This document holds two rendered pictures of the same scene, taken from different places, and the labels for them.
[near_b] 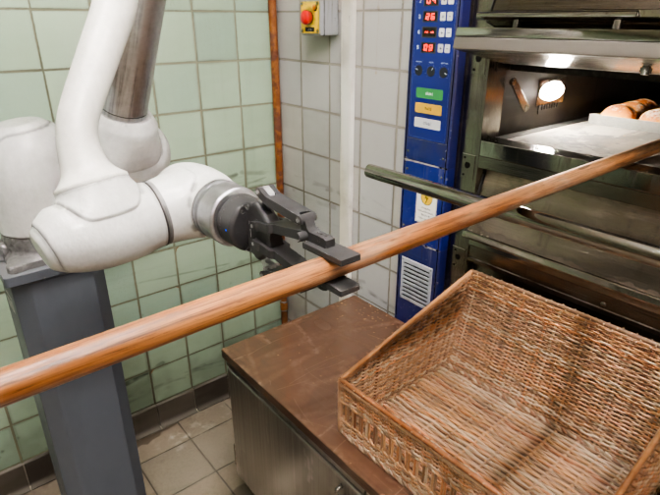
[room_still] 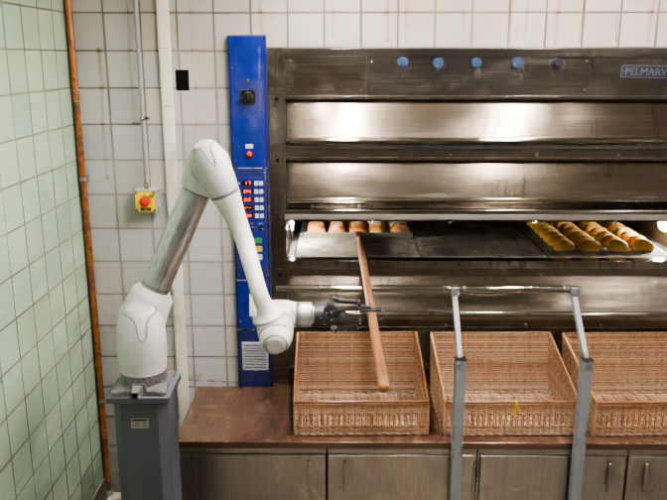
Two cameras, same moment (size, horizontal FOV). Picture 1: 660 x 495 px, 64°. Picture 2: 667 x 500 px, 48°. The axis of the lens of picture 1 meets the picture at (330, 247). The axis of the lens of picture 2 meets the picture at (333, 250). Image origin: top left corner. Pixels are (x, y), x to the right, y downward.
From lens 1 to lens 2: 230 cm
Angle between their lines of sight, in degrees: 48
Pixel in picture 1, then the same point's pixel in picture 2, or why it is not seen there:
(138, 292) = (49, 446)
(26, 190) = (163, 343)
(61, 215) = (282, 327)
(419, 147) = not seen: hidden behind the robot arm
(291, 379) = (238, 433)
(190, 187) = (291, 308)
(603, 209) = (356, 281)
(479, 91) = (281, 235)
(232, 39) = (68, 221)
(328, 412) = (278, 433)
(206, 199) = (305, 310)
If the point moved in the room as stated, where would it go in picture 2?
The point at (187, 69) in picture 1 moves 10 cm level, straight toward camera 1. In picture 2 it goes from (56, 251) to (74, 254)
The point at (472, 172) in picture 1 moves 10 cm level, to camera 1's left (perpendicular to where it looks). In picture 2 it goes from (284, 278) to (268, 283)
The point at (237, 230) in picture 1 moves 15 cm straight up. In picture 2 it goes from (324, 316) to (324, 275)
